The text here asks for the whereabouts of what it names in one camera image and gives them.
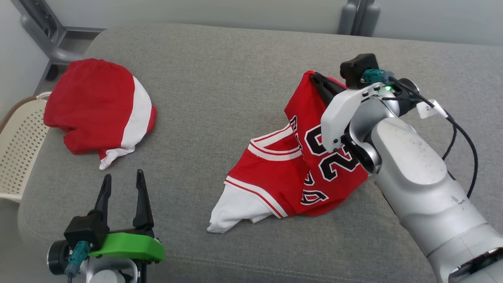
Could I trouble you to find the cream perforated laundry basket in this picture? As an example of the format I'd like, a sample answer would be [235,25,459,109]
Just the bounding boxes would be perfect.
[0,91,52,204]

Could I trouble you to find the right camera cable teal plug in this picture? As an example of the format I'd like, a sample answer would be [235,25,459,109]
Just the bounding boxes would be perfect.
[362,68,479,198]

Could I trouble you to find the grey partition base frame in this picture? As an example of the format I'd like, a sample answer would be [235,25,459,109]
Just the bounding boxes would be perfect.
[11,0,106,82]

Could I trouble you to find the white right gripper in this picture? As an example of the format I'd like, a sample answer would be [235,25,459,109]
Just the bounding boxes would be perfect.
[310,72,395,154]

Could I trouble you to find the left camera cable teal plug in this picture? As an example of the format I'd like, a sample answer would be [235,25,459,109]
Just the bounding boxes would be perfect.
[64,241,92,283]

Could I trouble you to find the grey partition post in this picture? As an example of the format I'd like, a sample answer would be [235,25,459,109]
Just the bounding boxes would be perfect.
[358,0,381,37]
[338,0,358,36]

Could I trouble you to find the red shorts with white stripe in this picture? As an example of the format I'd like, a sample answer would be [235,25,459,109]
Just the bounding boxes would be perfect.
[43,58,157,171]

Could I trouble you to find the white cable label tag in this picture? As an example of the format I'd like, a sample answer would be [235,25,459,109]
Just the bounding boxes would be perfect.
[416,99,449,119]

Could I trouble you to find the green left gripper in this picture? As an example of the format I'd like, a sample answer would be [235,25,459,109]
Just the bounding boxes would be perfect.
[87,169,165,283]

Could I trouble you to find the camera cable teal plug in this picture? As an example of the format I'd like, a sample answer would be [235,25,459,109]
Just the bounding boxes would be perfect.
[362,68,479,198]
[64,241,92,283]

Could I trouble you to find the red jersey with number print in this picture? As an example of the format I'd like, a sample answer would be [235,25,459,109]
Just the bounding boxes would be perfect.
[207,70,370,234]

